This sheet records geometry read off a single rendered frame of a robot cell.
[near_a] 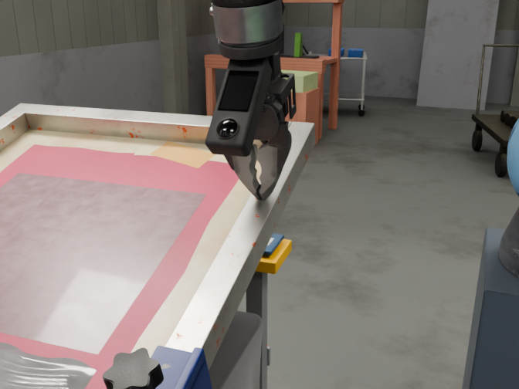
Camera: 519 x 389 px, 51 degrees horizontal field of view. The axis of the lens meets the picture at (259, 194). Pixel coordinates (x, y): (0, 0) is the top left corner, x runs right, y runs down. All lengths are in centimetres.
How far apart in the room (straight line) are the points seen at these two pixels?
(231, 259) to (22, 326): 25
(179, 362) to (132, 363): 8
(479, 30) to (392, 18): 142
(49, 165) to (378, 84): 875
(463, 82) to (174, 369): 839
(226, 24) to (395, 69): 891
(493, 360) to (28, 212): 65
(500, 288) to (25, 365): 49
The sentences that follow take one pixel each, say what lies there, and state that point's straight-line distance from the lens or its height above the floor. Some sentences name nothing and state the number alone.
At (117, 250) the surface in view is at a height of 117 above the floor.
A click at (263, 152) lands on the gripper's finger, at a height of 130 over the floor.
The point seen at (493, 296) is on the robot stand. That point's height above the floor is 119.
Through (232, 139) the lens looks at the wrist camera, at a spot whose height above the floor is 134.
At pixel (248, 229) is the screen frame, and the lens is 67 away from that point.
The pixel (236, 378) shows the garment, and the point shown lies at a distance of 90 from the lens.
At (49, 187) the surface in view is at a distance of 92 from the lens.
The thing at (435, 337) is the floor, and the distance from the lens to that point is 277.
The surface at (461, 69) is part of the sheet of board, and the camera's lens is 880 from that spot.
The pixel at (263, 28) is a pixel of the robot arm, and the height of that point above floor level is 145.
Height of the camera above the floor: 147
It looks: 19 degrees down
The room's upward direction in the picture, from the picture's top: straight up
